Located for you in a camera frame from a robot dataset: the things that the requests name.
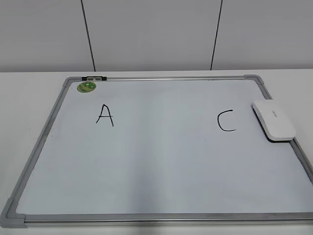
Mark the white board eraser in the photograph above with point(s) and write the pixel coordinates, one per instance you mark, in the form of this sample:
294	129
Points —
274	121

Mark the grey framed whiteboard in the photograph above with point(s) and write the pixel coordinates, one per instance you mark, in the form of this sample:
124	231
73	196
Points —
160	150

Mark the green round magnet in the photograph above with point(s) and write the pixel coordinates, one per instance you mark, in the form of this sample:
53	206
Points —
86	87

